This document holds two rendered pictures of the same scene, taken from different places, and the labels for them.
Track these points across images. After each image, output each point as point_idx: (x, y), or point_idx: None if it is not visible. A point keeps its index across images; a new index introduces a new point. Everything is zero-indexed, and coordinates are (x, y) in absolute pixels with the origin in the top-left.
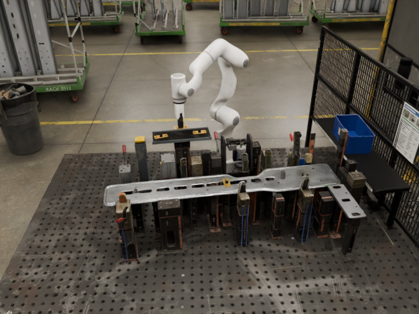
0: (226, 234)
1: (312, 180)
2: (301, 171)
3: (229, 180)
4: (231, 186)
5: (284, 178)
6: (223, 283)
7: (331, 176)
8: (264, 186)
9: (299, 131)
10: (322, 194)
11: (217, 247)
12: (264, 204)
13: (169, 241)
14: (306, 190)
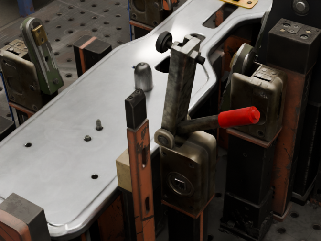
0: None
1: (54, 130)
2: (117, 139)
3: (238, 4)
4: (214, 0)
5: (134, 86)
6: (99, 36)
7: (9, 186)
8: (153, 38)
9: (181, 49)
10: (0, 121)
11: None
12: (219, 208)
13: None
14: (26, 51)
